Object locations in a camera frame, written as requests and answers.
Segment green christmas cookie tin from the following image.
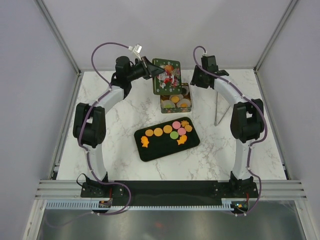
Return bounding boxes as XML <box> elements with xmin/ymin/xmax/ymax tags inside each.
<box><xmin>160</xmin><ymin>83</ymin><xmax>193</xmax><ymax>114</ymax></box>

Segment orange fish cookie left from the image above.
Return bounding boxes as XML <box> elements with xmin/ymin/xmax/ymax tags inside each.
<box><xmin>140</xmin><ymin>136</ymin><xmax>150</xmax><ymax>148</ymax></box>

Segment pink round cookie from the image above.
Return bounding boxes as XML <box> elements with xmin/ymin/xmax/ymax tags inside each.
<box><xmin>172</xmin><ymin>121</ymin><xmax>181</xmax><ymax>130</ymax></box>
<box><xmin>177</xmin><ymin>127</ymin><xmax>187</xmax><ymax>136</ymax></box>

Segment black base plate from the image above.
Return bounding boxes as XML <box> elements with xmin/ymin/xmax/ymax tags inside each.
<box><xmin>80</xmin><ymin>180</ymin><xmax>258</xmax><ymax>206</ymax></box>

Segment orange fish cookie right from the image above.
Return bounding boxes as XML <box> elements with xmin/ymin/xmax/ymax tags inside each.
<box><xmin>177</xmin><ymin>135</ymin><xmax>188</xmax><ymax>145</ymax></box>

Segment orange star swirl cookie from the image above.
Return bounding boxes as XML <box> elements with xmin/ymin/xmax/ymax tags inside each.
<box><xmin>180</xmin><ymin>120</ymin><xmax>189</xmax><ymax>128</ymax></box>

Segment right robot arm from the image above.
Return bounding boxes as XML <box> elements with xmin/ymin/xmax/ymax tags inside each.
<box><xmin>191</xmin><ymin>53</ymin><xmax>268</xmax><ymax>198</ymax></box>

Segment white paper cup bottom-right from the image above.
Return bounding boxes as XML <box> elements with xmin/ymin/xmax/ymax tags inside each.
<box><xmin>176</xmin><ymin>98</ymin><xmax>191</xmax><ymax>108</ymax></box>

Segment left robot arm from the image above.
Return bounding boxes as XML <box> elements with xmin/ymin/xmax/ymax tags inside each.
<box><xmin>73</xmin><ymin>56</ymin><xmax>165</xmax><ymax>198</ymax></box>

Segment pink round cookie upper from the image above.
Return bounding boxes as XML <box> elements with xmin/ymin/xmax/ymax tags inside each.
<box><xmin>172</xmin><ymin>121</ymin><xmax>181</xmax><ymax>130</ymax></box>

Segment white paper cup top-right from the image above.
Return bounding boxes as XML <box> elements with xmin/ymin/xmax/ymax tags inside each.
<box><xmin>181</xmin><ymin>85</ymin><xmax>190</xmax><ymax>96</ymax></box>

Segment dotted orange round cookie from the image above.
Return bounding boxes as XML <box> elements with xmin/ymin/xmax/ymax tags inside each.
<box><xmin>153</xmin><ymin>127</ymin><xmax>163</xmax><ymax>137</ymax></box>

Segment pink round cookie lower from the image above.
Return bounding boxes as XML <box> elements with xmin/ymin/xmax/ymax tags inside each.
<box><xmin>177</xmin><ymin>127</ymin><xmax>187</xmax><ymax>136</ymax></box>

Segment orange flower cookie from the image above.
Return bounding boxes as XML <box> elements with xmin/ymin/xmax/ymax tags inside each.
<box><xmin>184</xmin><ymin>124</ymin><xmax>193</xmax><ymax>132</ymax></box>

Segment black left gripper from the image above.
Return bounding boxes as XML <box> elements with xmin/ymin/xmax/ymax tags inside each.
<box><xmin>126</xmin><ymin>57</ymin><xmax>165</xmax><ymax>83</ymax></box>

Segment white slotted cable duct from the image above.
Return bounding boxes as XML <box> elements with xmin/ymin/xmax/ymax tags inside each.
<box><xmin>45</xmin><ymin>200</ymin><xmax>234</xmax><ymax>211</ymax></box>

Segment white paper cup bottom-left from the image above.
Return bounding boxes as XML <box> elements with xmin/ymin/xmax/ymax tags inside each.
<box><xmin>161</xmin><ymin>100</ymin><xmax>176</xmax><ymax>109</ymax></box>

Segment aluminium frame post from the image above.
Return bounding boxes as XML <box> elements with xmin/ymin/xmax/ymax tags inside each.
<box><xmin>253</xmin><ymin>0</ymin><xmax>299</xmax><ymax>74</ymax></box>
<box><xmin>34</xmin><ymin>0</ymin><xmax>82</xmax><ymax>76</ymax></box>

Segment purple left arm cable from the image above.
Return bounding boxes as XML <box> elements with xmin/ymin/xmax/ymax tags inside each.
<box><xmin>46</xmin><ymin>42</ymin><xmax>136</xmax><ymax>228</ymax></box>

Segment white paper cup centre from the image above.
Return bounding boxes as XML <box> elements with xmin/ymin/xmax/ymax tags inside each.
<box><xmin>169</xmin><ymin>95</ymin><xmax>181</xmax><ymax>104</ymax></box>

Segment plain orange round cookie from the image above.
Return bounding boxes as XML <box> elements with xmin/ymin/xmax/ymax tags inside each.
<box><xmin>145</xmin><ymin>129</ymin><xmax>154</xmax><ymax>137</ymax></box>

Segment orange fish cookie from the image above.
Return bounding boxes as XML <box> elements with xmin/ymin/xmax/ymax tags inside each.
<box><xmin>140</xmin><ymin>136</ymin><xmax>150</xmax><ymax>148</ymax></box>
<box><xmin>177</xmin><ymin>135</ymin><xmax>188</xmax><ymax>145</ymax></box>

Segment metal serving tongs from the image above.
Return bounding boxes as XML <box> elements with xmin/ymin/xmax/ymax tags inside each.
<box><xmin>214</xmin><ymin>92</ymin><xmax>230</xmax><ymax>127</ymax></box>

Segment left aluminium frame post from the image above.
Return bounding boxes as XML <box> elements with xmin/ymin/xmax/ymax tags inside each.
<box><xmin>34</xmin><ymin>0</ymin><xmax>82</xmax><ymax>76</ymax></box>

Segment black round cookie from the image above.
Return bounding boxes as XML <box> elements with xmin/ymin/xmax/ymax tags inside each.
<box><xmin>182</xmin><ymin>87</ymin><xmax>189</xmax><ymax>95</ymax></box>

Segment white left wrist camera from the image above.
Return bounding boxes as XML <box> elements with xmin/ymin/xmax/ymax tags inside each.
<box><xmin>128</xmin><ymin>44</ymin><xmax>142</xmax><ymax>60</ymax></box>

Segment aluminium front rail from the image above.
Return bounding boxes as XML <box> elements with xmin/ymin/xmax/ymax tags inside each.
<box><xmin>34</xmin><ymin>180</ymin><xmax>307</xmax><ymax>200</ymax></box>

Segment right aluminium frame post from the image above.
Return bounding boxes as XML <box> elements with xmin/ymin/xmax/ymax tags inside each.
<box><xmin>253</xmin><ymin>0</ymin><xmax>299</xmax><ymax>74</ymax></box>

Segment gold tin lid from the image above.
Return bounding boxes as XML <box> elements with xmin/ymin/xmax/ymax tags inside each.
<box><xmin>152</xmin><ymin>58</ymin><xmax>182</xmax><ymax>96</ymax></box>

